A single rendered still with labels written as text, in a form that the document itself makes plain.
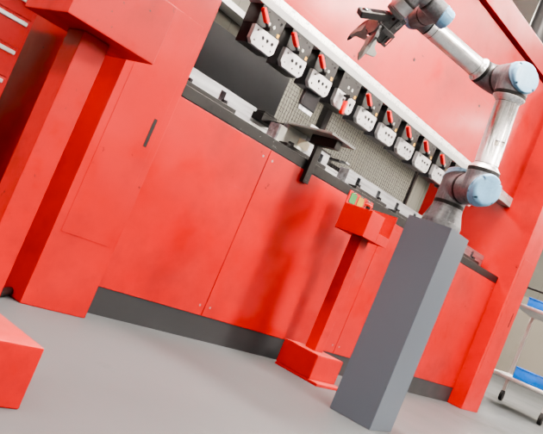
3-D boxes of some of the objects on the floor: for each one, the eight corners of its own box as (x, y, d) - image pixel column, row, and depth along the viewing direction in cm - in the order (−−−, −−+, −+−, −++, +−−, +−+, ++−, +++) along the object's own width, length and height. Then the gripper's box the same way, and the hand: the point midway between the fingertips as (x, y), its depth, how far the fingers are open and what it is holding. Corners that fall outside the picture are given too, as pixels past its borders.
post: (239, 319, 438) (365, 19, 447) (234, 316, 441) (359, 19, 451) (245, 320, 442) (370, 23, 451) (239, 318, 445) (364, 22, 454)
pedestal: (-90, 397, 116) (117, -68, 120) (-138, 339, 133) (45, -67, 137) (18, 410, 131) (199, -5, 135) (-37, 356, 148) (125, -11, 152)
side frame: (461, 409, 461) (594, 80, 472) (358, 356, 518) (478, 65, 529) (477, 412, 479) (604, 96, 490) (375, 362, 537) (491, 79, 548)
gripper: (415, 33, 244) (371, 73, 252) (397, 7, 259) (357, 46, 267) (398, 17, 240) (355, 59, 247) (382, -8, 254) (341, 33, 262)
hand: (351, 48), depth 256 cm, fingers open, 14 cm apart
